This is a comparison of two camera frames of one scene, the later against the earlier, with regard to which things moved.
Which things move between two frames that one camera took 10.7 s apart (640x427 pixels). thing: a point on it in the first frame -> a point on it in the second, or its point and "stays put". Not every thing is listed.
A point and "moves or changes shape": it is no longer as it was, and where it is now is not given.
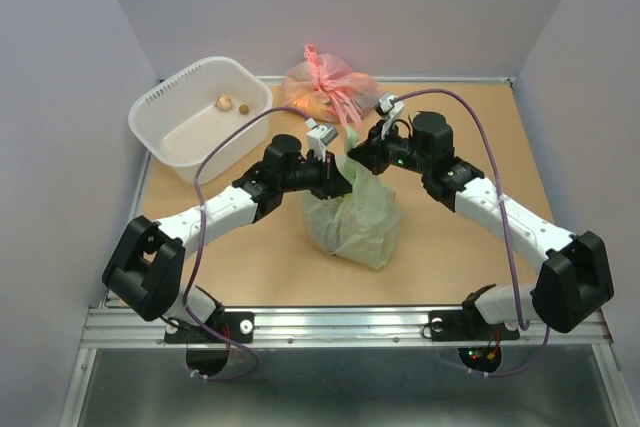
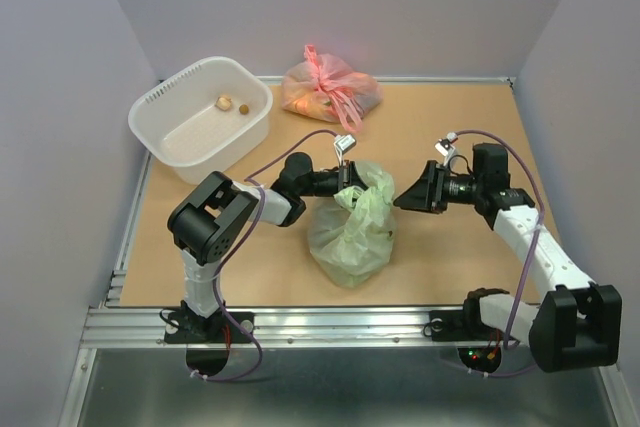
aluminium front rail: x=317 y=328 stays put
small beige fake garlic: x=224 y=102 stays put
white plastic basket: x=186 y=118 stays put
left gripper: x=331 y=183 -> x=348 y=175
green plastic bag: x=363 y=224 moves or changes shape
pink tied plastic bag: x=324 y=87 stays put
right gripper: x=371 y=153 -> x=426 y=194
